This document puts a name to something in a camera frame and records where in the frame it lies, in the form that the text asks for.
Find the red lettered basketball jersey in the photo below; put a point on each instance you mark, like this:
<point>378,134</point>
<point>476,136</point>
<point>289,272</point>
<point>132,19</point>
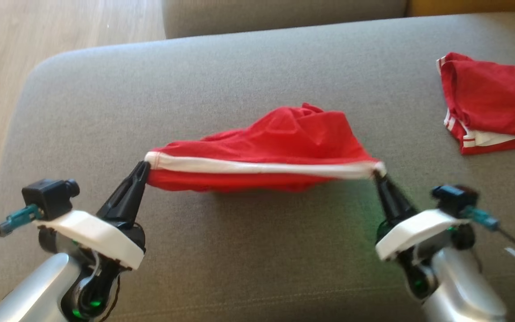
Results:
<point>494,103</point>

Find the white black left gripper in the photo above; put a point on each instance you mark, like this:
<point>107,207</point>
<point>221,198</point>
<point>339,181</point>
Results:
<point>92,232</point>

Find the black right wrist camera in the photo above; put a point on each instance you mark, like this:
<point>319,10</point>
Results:
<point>454,199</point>

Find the grey sofa seat cushion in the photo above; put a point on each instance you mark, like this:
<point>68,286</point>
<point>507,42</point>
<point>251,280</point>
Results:
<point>239,80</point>

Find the red white basketball shorts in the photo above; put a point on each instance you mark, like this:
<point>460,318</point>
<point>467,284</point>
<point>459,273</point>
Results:
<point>284,143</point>

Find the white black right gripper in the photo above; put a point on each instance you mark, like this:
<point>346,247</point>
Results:
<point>414,230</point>

